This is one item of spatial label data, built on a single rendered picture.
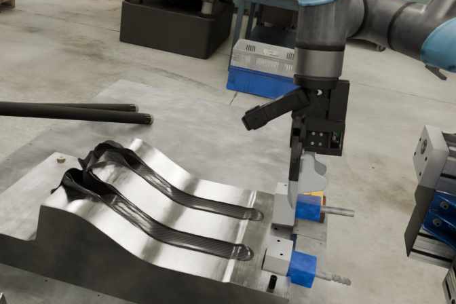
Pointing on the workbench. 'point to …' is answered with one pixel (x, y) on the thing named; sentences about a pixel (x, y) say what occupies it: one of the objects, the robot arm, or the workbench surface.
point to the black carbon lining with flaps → (169, 234)
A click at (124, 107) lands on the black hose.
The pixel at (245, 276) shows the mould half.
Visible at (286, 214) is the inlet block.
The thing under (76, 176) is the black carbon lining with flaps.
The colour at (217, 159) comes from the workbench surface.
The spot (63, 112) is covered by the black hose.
